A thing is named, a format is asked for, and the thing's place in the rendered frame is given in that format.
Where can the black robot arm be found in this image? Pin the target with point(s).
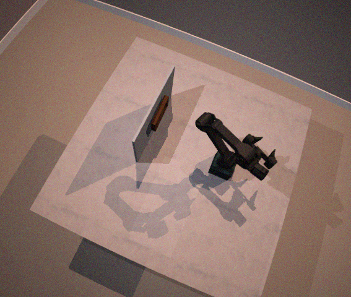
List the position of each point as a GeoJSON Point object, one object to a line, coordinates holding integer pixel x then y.
{"type": "Point", "coordinates": [245, 155]}

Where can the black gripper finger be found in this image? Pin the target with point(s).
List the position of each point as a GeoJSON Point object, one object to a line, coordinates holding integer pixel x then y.
{"type": "Point", "coordinates": [256, 139]}
{"type": "Point", "coordinates": [272, 154]}

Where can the brown wooden picture frame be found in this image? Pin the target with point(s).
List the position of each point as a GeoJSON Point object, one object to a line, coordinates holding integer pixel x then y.
{"type": "Point", "coordinates": [159, 113]}

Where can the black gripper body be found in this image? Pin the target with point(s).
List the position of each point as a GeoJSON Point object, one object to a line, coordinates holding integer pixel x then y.
{"type": "Point", "coordinates": [269, 161]}

